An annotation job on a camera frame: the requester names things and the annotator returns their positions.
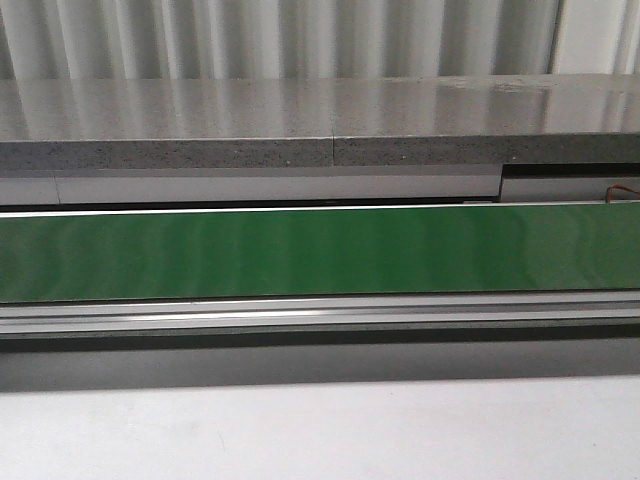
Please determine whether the grey stone slab shelf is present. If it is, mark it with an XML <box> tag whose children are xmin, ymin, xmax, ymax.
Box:
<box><xmin>1</xmin><ymin>74</ymin><xmax>639</xmax><ymax>172</ymax></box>

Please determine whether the green conveyor belt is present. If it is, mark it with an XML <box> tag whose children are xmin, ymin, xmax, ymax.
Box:
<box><xmin>1</xmin><ymin>202</ymin><xmax>639</xmax><ymax>304</ymax></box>

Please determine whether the silver metal back panel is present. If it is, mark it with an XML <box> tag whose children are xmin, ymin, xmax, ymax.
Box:
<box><xmin>1</xmin><ymin>164</ymin><xmax>639</xmax><ymax>207</ymax></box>

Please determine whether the white pleated curtain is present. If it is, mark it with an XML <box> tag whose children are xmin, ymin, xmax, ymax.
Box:
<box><xmin>1</xmin><ymin>1</ymin><xmax>639</xmax><ymax>80</ymax></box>

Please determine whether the red orange wire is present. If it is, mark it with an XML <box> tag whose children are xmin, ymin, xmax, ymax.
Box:
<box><xmin>603</xmin><ymin>185</ymin><xmax>640</xmax><ymax>204</ymax></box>

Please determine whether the aluminium conveyor front rail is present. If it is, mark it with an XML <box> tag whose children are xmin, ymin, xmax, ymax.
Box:
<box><xmin>1</xmin><ymin>290</ymin><xmax>639</xmax><ymax>338</ymax></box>

